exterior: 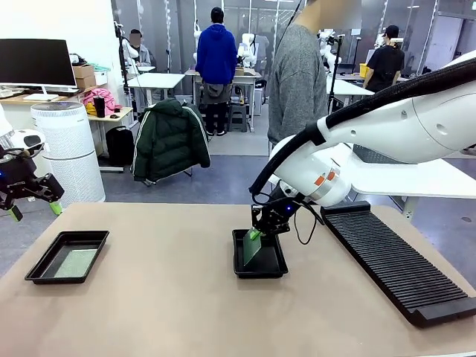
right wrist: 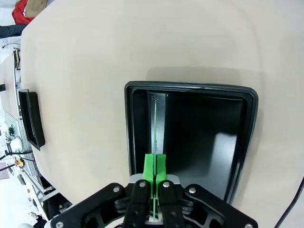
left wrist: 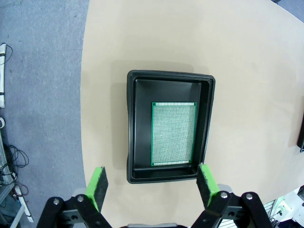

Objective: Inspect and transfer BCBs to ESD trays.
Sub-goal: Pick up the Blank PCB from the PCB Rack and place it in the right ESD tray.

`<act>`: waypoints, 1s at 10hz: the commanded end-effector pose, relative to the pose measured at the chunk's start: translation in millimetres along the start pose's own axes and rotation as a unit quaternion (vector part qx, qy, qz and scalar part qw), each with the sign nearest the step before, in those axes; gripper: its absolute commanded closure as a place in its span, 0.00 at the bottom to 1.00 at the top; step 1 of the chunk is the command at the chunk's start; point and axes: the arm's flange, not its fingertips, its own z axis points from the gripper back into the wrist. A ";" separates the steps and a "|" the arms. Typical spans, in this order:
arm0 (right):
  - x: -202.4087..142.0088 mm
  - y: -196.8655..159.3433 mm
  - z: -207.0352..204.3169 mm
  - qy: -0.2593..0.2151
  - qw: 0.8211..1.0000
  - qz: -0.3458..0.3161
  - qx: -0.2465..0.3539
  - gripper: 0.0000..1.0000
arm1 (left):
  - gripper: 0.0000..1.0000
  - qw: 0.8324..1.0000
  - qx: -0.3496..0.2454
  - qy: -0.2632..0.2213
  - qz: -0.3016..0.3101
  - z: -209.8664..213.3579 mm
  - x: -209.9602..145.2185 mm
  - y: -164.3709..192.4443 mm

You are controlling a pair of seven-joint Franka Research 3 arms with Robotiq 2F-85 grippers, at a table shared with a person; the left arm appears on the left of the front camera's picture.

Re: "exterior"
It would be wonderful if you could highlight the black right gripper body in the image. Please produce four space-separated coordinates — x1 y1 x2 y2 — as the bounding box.
256 187 299 224

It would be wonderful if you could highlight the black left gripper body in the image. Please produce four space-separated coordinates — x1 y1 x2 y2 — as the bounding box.
0 148 39 194

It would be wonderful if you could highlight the green circuit board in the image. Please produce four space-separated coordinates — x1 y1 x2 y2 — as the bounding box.
242 229 263 267
54 248 98 279

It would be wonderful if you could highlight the black ESD tray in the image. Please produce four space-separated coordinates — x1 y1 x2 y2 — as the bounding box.
25 230 111 286
231 229 289 280

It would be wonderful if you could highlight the white cylindrical air purifier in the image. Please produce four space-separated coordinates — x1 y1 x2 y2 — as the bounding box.
30 102 106 209

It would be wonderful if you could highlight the wood top monitor desk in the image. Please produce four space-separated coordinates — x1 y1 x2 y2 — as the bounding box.
0 87 90 149

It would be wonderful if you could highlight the black backpack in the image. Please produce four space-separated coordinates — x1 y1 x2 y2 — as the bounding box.
106 126 135 167

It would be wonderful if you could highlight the light wood side table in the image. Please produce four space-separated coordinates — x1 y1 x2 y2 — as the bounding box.
88 107 134 149

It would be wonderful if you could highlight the black tumbler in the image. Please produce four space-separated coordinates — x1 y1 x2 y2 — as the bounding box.
92 95 107 118

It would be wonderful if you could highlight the grey step stool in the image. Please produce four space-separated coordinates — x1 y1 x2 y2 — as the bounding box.
227 105 249 134

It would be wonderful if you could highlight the grey mesh basket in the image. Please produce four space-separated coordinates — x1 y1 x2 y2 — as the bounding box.
351 144 395 164

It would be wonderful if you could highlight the pink jacket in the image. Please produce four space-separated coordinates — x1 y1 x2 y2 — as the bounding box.
81 88 117 116

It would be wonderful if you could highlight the black computer monitor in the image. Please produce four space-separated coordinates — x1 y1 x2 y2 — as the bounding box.
0 39 78 102

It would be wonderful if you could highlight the cardboard box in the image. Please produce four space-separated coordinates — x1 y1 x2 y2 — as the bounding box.
72 65 97 90

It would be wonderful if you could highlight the dark green puffer jacket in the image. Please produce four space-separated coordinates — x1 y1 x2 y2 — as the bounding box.
132 98 212 184

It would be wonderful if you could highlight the black slotted board rack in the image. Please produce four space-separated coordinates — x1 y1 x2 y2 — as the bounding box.
321 200 476 329

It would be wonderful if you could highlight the large white table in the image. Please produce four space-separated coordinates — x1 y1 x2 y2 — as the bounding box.
349 154 476 220

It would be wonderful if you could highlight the person in grey sweater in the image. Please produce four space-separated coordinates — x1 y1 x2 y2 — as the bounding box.
266 0 364 148

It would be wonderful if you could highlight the grey background work table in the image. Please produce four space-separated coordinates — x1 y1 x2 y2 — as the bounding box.
184 68 263 131

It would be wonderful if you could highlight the black tripod pole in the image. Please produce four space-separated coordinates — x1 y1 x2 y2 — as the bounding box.
327 33 346 112

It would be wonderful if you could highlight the white background desk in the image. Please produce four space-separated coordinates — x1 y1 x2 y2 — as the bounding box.
126 73 186 112

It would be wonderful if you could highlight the person in blue hoodie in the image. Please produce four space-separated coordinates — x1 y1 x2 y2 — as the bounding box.
195 6 239 137

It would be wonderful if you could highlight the seated person in grey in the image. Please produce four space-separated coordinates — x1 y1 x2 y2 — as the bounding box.
128 29 152 68

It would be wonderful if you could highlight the person in black with cap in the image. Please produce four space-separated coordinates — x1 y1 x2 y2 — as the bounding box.
363 25 405 94

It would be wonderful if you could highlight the thin black camera cable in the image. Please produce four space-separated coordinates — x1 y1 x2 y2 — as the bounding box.
293 202 325 246

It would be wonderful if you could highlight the black sleeved right arm cable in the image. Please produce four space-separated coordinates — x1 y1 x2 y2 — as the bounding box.
248 61 476 196

